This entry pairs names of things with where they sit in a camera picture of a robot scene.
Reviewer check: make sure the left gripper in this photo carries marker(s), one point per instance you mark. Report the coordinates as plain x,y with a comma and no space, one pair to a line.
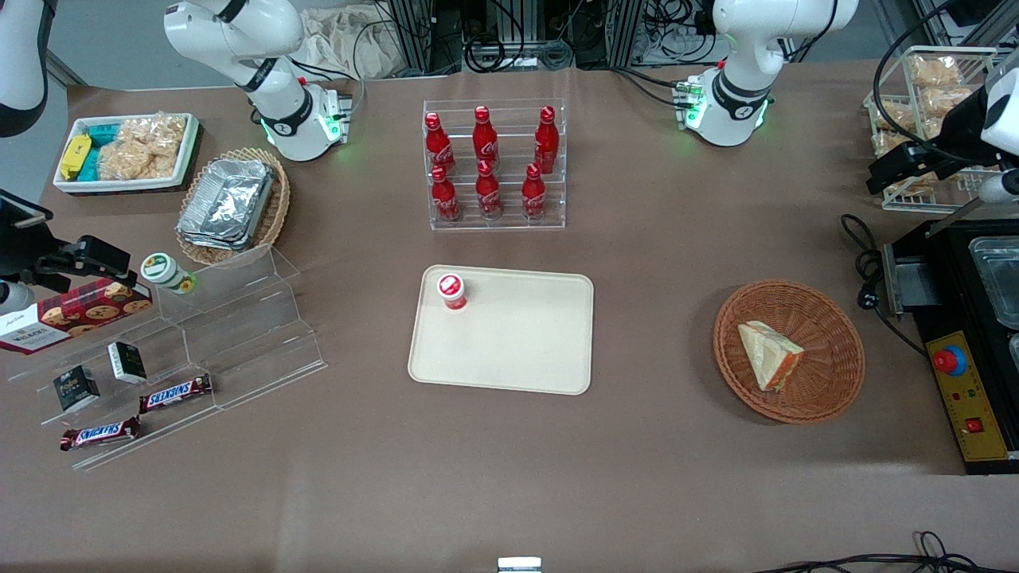
952,144

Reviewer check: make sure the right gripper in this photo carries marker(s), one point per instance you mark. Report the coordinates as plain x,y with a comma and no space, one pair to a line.
24,247

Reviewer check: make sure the triangular sandwich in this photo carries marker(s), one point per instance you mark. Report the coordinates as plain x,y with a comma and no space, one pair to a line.
771,354

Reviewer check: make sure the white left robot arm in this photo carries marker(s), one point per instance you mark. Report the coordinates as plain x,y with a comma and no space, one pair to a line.
736,95

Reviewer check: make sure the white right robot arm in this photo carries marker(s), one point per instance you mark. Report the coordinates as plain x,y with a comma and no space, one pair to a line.
275,111

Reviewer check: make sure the light oval wicker basket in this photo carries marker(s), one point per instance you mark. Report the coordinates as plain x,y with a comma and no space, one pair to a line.
275,215

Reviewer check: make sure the brown round wicker basket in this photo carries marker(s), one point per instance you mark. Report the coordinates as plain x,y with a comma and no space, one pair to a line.
828,374

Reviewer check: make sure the beige plastic serving tray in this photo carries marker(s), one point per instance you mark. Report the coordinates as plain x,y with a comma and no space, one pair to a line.
509,342

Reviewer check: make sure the clear bag of crackers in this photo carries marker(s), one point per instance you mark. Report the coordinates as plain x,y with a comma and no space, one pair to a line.
888,143
911,187
893,118
935,72
947,101

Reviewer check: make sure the red tartan cookie box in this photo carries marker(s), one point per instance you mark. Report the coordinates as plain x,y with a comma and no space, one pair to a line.
80,314

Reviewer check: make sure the green lid yogurt cup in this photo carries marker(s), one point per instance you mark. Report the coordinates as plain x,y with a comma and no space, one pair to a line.
163,270

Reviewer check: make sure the yellow snack packet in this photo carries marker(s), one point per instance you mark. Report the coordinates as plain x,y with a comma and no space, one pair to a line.
76,155

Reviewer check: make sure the small black white box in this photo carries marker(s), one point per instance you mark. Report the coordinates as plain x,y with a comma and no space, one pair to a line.
127,362

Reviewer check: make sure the rice cracker bag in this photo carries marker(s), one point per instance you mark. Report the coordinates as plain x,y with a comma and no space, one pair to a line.
143,147

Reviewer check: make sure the teal snack packet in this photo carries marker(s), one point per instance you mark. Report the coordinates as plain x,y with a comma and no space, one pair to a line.
99,131

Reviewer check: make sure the white rectangular snack bin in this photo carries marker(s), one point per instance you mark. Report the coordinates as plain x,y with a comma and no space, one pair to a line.
187,155

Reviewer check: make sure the stacked aluminium foil containers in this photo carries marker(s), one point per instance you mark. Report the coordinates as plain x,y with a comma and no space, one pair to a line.
227,203

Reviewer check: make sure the black sealing machine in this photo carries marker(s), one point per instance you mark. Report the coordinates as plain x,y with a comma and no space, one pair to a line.
939,310

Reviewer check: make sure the snickers chocolate bar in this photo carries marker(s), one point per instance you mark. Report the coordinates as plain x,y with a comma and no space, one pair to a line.
175,393
99,434

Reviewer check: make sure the clear acrylic step shelf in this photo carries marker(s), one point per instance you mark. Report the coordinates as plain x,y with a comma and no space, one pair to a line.
239,334

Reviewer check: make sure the red emergency stop button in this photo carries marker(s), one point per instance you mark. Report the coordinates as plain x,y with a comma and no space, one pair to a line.
950,361

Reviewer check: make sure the crumpled beige cloth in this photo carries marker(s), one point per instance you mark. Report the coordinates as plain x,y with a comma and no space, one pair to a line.
350,48

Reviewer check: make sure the red cola bottle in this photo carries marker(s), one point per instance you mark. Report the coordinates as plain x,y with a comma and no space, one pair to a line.
437,147
488,193
546,143
485,142
533,195
444,197

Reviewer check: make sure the red lid yogurt cup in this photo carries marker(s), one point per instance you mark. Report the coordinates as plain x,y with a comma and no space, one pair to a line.
451,290

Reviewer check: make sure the clear acrylic bottle rack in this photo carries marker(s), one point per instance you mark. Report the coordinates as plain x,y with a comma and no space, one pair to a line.
509,215

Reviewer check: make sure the small white object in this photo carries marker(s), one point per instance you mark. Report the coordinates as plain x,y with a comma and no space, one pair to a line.
519,566

